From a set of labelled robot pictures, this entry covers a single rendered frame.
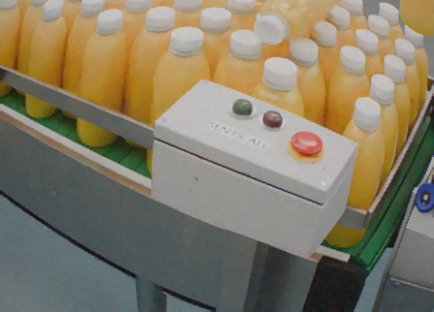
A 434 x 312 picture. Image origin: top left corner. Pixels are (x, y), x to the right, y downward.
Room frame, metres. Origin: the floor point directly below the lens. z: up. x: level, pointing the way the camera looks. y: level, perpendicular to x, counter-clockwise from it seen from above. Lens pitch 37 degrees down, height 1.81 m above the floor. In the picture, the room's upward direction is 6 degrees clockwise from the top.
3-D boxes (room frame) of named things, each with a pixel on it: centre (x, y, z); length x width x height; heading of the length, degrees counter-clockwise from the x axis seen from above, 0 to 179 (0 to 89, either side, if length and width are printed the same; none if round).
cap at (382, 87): (1.14, -0.21, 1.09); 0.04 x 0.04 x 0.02
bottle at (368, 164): (1.07, -0.18, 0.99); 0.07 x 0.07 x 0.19
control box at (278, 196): (0.99, -0.05, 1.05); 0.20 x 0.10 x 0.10; 64
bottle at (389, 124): (1.14, -0.21, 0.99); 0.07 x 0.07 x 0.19
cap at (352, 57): (1.20, -0.17, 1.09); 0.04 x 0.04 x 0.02
